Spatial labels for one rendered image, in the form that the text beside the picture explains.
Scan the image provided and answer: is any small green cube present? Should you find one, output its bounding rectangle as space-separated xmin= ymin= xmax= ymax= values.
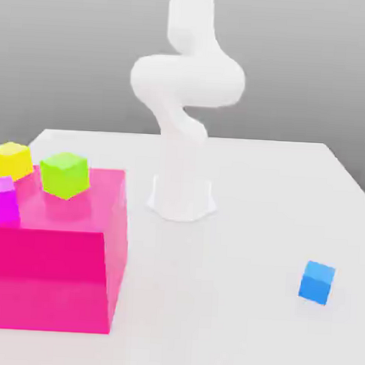
xmin=37 ymin=151 xmax=92 ymax=202

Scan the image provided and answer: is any small magenta cube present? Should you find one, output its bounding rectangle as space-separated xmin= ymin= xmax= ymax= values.
xmin=0 ymin=175 xmax=24 ymax=230

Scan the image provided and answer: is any small yellow cube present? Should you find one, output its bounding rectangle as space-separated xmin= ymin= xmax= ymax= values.
xmin=0 ymin=141 xmax=36 ymax=184

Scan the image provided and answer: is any small blue cube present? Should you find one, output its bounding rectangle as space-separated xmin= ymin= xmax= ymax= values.
xmin=297 ymin=260 xmax=337 ymax=307

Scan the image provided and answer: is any large pink box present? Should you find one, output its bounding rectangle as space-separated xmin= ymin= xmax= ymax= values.
xmin=0 ymin=163 xmax=132 ymax=336

